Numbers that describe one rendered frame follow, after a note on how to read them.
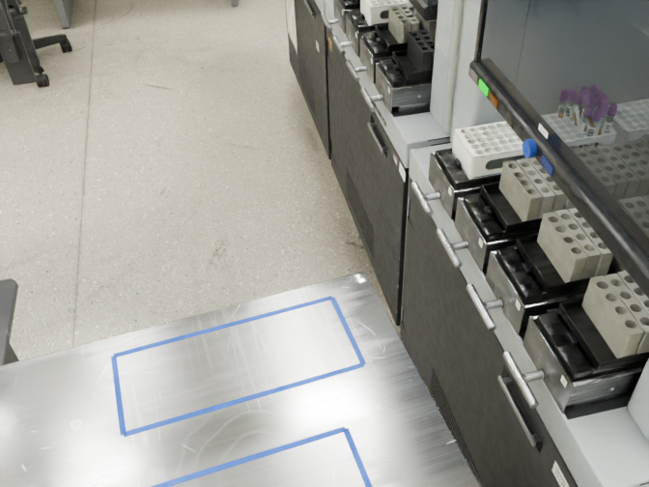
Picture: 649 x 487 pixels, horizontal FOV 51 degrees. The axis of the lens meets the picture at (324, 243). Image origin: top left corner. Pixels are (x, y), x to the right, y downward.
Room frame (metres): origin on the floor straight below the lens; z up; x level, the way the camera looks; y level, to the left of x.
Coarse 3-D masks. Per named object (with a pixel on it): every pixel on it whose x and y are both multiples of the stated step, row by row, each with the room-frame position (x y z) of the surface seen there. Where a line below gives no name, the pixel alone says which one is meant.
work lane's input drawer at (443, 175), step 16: (432, 160) 1.13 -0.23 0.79; (448, 160) 1.09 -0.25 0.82; (432, 176) 1.12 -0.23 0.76; (448, 176) 1.05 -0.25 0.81; (464, 176) 1.04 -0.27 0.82; (496, 176) 1.04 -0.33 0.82; (416, 192) 1.08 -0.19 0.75; (448, 192) 1.03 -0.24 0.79; (464, 192) 1.01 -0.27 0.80; (448, 208) 1.02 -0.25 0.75
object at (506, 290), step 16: (496, 256) 0.83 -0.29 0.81; (512, 256) 0.81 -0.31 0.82; (496, 272) 0.81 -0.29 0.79; (512, 272) 0.77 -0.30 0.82; (528, 272) 0.77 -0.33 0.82; (496, 288) 0.80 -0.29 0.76; (512, 288) 0.75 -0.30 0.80; (528, 288) 0.74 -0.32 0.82; (480, 304) 0.77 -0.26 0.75; (496, 304) 0.77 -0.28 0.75; (512, 304) 0.74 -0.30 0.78; (528, 304) 0.71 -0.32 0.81; (544, 304) 0.71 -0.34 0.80; (512, 320) 0.73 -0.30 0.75
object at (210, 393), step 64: (192, 320) 0.70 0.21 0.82; (256, 320) 0.70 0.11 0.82; (320, 320) 0.69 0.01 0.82; (384, 320) 0.68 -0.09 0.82; (0, 384) 0.60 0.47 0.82; (64, 384) 0.59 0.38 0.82; (128, 384) 0.59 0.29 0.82; (192, 384) 0.58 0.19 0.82; (256, 384) 0.58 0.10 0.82; (320, 384) 0.57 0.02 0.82; (384, 384) 0.57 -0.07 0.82; (0, 448) 0.49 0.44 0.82; (64, 448) 0.49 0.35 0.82; (128, 448) 0.48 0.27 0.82; (192, 448) 0.48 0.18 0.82; (256, 448) 0.48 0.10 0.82; (320, 448) 0.47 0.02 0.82; (384, 448) 0.47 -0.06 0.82; (448, 448) 0.46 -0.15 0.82
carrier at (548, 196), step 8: (520, 160) 0.99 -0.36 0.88; (528, 168) 0.97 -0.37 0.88; (528, 176) 0.95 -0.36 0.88; (536, 176) 0.95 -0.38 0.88; (536, 184) 0.92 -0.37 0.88; (544, 184) 0.92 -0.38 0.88; (544, 192) 0.90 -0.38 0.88; (552, 192) 0.90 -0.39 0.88; (544, 200) 0.89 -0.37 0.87; (552, 200) 0.89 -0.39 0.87; (544, 208) 0.89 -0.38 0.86
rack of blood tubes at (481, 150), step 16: (464, 128) 1.13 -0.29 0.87; (480, 128) 1.14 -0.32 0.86; (496, 128) 1.13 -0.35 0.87; (464, 144) 1.08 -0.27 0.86; (480, 144) 1.07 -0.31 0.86; (496, 144) 1.08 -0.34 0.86; (512, 144) 1.07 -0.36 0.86; (464, 160) 1.07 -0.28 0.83; (480, 160) 1.04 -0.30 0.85; (496, 160) 1.10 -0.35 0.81
